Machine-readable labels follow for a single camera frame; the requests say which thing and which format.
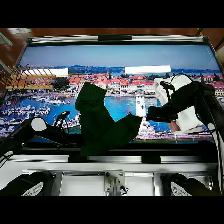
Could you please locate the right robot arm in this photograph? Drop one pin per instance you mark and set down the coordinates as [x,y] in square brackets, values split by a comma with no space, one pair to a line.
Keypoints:
[191,95]

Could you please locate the white garment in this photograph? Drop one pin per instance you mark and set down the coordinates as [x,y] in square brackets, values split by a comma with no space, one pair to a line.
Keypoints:
[187,121]

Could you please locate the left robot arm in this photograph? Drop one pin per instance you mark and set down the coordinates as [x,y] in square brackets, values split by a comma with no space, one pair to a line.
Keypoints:
[20,135]

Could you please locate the dark green garment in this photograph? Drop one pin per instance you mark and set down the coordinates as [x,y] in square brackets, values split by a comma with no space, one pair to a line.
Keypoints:
[100,126]

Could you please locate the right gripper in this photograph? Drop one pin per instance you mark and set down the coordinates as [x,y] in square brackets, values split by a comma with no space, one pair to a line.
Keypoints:
[161,114]

